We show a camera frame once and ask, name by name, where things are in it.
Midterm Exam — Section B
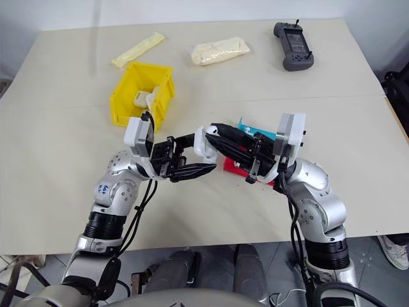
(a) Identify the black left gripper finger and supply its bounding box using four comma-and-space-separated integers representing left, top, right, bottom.
169, 162, 219, 184
174, 133, 197, 151

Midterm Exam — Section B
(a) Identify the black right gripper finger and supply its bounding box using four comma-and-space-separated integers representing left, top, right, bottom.
204, 133, 256, 169
209, 122, 249, 144

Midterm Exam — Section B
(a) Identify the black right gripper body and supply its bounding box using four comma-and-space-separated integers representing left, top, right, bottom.
238, 133, 279, 185

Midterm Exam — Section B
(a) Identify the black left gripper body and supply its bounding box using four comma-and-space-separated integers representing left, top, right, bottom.
151, 136, 189, 179

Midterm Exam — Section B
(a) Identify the yellow plastic bin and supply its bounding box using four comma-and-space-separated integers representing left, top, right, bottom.
109, 61, 176, 134

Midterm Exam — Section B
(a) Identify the red earbud tray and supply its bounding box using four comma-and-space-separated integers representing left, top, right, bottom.
222, 155, 276, 187

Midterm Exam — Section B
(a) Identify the teal earbud tray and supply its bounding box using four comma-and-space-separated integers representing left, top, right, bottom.
237, 116, 277, 142

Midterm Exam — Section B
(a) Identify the clear pouch of beige grains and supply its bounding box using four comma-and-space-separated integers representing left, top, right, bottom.
187, 36, 252, 68

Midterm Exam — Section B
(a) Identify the long pale yellow packet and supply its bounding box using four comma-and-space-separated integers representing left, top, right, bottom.
111, 32, 167, 69

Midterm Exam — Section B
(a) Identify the dark rounded robot leg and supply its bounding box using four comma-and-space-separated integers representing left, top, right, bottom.
234, 244, 270, 302
144, 249, 203, 295

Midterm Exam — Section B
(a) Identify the grey handheld remote controller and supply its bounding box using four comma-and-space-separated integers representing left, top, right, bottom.
272, 19, 315, 72

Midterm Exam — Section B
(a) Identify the grey robot torso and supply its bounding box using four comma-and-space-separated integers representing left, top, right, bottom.
12, 283, 288, 307

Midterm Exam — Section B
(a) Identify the white sneaker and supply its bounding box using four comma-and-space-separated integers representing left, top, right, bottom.
376, 234, 409, 270

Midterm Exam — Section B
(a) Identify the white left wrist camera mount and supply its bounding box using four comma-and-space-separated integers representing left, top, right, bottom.
123, 116, 160, 178

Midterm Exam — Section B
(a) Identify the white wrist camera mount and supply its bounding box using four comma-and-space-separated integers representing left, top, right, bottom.
268, 111, 308, 180
123, 116, 160, 178

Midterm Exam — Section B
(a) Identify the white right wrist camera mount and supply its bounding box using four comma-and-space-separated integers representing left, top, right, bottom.
268, 111, 308, 180

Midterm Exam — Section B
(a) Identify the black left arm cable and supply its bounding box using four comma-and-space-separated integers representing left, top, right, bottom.
95, 110, 160, 290

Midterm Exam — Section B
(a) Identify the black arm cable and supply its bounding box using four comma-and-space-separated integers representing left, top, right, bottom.
95, 110, 160, 290
277, 152, 322, 307

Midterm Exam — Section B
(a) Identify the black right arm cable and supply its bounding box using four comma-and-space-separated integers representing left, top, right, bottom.
277, 152, 322, 307

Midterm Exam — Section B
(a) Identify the black equipment frame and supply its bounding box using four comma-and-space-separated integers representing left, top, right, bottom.
381, 62, 409, 142

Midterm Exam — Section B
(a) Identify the black tubular chair frame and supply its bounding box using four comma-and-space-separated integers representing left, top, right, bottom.
0, 255, 54, 303

